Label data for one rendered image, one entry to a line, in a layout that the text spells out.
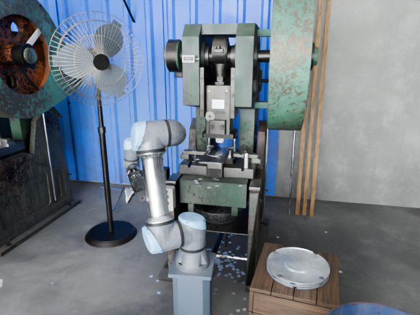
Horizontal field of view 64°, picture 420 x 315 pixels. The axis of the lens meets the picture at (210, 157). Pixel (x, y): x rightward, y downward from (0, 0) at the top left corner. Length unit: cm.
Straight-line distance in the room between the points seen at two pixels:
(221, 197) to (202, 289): 60
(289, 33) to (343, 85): 167
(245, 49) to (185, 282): 120
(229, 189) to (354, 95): 170
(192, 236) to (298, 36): 97
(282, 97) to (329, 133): 165
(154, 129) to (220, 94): 70
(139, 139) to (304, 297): 95
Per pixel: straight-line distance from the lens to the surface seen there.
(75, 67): 231
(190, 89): 194
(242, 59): 188
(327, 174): 336
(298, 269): 169
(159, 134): 135
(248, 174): 196
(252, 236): 196
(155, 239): 137
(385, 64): 326
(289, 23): 162
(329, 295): 163
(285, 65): 159
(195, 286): 153
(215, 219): 210
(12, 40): 265
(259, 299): 163
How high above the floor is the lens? 133
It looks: 17 degrees down
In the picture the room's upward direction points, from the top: straight up
